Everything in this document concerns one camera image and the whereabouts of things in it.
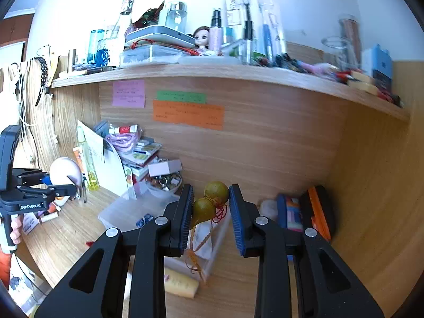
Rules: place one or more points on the yellow erasers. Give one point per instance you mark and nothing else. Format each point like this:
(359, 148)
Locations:
(361, 82)

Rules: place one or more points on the blue glass tumbler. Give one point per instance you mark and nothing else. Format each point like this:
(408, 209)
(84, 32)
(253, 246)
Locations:
(97, 48)

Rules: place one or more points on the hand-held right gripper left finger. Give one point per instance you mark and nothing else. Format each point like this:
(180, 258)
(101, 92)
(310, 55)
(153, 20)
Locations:
(185, 212)

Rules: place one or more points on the orange sticky note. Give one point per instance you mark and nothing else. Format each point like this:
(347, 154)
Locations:
(187, 114)

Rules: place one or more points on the blue fabric pouch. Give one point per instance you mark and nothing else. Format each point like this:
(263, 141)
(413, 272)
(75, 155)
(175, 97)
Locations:
(290, 212)

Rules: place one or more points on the pile of pens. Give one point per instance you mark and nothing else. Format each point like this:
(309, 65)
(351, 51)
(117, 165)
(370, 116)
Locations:
(298, 63)

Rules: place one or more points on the stack of booklets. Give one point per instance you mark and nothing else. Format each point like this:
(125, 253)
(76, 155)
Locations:
(142, 157)

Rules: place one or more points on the yellow-green spray bottle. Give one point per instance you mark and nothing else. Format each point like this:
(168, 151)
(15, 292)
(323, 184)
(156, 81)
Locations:
(91, 175)

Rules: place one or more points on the white and red tube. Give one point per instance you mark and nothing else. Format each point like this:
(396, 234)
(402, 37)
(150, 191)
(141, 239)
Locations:
(124, 129)

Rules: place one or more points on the yellow-green gourd ornament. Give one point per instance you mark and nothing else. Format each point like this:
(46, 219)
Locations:
(203, 208)

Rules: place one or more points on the tall brown jar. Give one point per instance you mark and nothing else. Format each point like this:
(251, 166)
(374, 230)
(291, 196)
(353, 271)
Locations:
(350, 31)

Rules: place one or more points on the pink spray bottle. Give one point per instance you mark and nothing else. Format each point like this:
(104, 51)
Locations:
(215, 31)

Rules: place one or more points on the clear plastic storage box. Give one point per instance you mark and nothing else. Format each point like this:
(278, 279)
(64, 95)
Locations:
(122, 212)

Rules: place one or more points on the clear bottle with green cap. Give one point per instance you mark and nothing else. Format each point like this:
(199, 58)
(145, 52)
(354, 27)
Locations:
(174, 15)

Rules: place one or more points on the wooden desktop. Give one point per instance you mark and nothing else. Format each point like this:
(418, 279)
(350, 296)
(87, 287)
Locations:
(73, 235)

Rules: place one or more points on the clear glass jar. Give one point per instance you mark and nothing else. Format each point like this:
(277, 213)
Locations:
(338, 53)

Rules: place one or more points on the bowl of beads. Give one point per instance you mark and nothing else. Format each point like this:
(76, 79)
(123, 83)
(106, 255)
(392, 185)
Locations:
(164, 184)

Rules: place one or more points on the white paper sheets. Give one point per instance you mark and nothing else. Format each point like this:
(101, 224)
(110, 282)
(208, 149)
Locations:
(109, 169)

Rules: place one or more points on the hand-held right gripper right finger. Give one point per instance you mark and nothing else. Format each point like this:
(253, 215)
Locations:
(237, 215)

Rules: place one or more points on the grey flat case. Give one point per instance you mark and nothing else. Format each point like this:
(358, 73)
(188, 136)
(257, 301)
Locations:
(160, 36)

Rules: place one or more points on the clear glass bottle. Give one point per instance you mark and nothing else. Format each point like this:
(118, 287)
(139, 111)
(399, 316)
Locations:
(124, 23)

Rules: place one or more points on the green sticky note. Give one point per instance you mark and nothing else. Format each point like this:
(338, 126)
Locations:
(181, 97)

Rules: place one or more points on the wooden shelf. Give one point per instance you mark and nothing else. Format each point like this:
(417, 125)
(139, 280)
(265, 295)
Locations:
(232, 73)

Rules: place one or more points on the white round case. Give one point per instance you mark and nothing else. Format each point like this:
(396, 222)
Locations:
(268, 208)

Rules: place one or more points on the blue box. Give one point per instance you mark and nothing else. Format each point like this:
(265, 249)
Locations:
(379, 64)

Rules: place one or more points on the toothbrush blister pack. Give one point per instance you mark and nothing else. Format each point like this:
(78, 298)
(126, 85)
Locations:
(270, 20)
(240, 20)

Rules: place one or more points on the yellow sunscreen bottle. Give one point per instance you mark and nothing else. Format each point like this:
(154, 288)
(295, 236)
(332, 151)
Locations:
(180, 283)

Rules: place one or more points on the small white box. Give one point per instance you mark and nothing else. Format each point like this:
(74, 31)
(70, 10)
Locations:
(164, 167)

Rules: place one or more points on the pink sticky note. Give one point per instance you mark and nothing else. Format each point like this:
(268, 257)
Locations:
(128, 93)

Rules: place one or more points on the orange tube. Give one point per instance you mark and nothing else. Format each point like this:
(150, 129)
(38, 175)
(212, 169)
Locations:
(79, 165)

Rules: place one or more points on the clear flat container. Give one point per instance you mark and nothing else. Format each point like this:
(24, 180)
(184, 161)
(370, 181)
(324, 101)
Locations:
(149, 55)

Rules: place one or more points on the person's left hand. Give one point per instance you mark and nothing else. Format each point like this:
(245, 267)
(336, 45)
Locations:
(16, 230)

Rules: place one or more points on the black and orange case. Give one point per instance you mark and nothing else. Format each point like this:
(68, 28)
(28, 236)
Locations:
(319, 210)

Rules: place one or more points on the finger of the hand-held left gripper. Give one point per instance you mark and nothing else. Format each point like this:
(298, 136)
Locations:
(45, 180)
(61, 190)

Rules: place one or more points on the fruit sticker sheet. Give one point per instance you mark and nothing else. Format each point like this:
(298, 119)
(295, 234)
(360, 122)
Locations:
(129, 176)

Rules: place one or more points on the small doll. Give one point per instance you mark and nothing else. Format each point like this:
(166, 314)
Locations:
(202, 38)

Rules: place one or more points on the person's left forearm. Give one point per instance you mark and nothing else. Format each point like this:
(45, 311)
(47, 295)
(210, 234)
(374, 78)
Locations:
(5, 265)

